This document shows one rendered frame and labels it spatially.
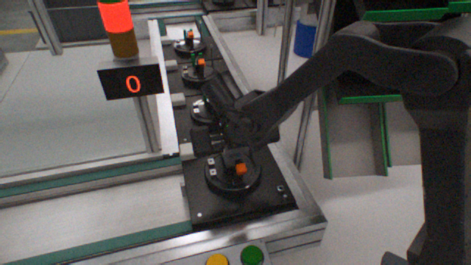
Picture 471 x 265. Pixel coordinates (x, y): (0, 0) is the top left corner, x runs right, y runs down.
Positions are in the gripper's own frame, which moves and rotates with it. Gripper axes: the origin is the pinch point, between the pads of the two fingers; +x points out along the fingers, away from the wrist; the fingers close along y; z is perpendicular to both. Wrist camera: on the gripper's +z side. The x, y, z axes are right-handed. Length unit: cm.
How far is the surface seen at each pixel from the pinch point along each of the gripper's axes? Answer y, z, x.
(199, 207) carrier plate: 9.7, -13.6, 2.7
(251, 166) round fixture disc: -4.5, -7.2, 5.8
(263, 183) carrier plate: -6.2, -11.7, 4.4
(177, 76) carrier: 7, 31, 43
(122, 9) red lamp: 17.3, 25.0, -13.5
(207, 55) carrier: -7, 42, 52
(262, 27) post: -46, 67, 85
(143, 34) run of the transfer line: 19, 74, 92
